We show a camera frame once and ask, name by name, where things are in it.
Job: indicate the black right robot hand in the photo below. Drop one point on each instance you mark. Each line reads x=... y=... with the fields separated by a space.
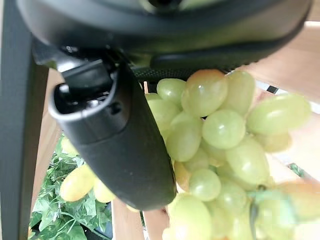
x=120 y=155

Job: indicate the green grape bunch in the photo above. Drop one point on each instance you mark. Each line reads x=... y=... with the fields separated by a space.
x=222 y=127

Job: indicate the wooden slat crate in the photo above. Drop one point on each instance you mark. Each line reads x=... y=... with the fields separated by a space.
x=125 y=222

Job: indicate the green artificial ivy leaves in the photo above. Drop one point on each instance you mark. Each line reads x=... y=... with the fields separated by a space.
x=55 y=215

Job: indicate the small green leaf sprig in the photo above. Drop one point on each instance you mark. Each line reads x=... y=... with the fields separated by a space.
x=296 y=170

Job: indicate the orange round fruit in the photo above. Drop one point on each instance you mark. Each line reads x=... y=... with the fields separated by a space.
x=302 y=197

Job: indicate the dark vertical post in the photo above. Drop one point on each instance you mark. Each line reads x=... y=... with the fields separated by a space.
x=15 y=125

